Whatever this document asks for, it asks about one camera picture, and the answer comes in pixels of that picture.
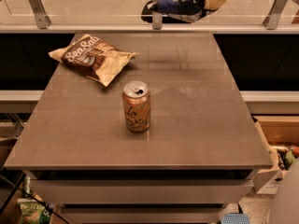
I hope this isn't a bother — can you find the grey drawer cabinet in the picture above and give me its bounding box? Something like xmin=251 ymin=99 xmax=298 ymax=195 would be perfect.
xmin=23 ymin=169 xmax=260 ymax=224

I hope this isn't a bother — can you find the left metal railing bracket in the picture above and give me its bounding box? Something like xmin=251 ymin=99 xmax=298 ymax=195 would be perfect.
xmin=28 ymin=0 xmax=51 ymax=29

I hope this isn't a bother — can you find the black cable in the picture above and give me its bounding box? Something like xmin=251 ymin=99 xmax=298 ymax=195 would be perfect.
xmin=0 ymin=175 xmax=71 ymax=224

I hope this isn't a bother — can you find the brown sea salt chip bag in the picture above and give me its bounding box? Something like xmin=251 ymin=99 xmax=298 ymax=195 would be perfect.
xmin=49 ymin=34 xmax=137 ymax=87

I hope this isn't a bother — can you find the middle metal railing bracket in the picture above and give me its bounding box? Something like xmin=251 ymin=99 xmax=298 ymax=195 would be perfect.
xmin=151 ymin=0 xmax=165 ymax=31

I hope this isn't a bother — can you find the blue perforated mat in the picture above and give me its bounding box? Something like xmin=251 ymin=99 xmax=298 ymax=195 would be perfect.
xmin=221 ymin=213 xmax=250 ymax=224

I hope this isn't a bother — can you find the green snack bag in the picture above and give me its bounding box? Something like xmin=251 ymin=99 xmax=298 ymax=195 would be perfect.
xmin=17 ymin=199 xmax=51 ymax=224

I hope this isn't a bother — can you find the glass railing panel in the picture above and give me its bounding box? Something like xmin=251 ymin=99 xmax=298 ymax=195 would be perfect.
xmin=0 ymin=0 xmax=299 ymax=26

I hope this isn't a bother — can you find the blue chip bag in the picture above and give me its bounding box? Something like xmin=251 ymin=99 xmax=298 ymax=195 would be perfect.
xmin=147 ymin=0 xmax=227 ymax=24

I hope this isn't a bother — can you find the right metal railing bracket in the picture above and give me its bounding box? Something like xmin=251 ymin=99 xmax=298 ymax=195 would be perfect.
xmin=263 ymin=0 xmax=288 ymax=30

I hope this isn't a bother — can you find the metal railing bracket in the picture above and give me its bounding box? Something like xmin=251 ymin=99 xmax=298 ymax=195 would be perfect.
xmin=28 ymin=0 xmax=51 ymax=29
xmin=151 ymin=0 xmax=165 ymax=31
xmin=263 ymin=0 xmax=288 ymax=30

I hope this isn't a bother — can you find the orange LaCroix soda can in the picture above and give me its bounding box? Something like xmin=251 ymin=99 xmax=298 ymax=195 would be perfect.
xmin=122 ymin=80 xmax=150 ymax=133

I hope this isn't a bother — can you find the cardboard box with snacks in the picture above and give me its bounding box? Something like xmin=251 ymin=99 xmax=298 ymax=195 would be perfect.
xmin=253 ymin=116 xmax=299 ymax=194

